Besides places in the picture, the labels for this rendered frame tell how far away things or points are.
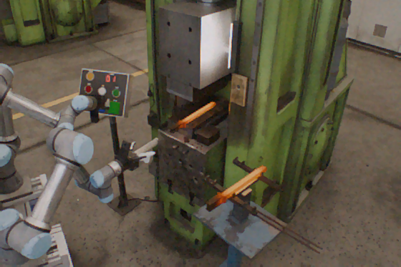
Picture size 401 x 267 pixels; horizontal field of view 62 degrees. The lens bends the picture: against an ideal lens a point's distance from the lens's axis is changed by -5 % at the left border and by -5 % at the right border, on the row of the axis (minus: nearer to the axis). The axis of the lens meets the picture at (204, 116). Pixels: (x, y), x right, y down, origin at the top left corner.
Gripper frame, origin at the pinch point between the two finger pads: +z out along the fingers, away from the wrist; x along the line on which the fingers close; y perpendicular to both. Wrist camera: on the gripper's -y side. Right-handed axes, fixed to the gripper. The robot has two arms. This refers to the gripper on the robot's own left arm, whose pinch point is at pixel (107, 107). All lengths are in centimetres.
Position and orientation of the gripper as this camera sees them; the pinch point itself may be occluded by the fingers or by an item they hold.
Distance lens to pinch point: 221.0
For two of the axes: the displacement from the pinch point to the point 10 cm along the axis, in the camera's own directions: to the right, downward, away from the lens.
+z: 1.8, -0.1, 9.8
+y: 1.4, -9.9, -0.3
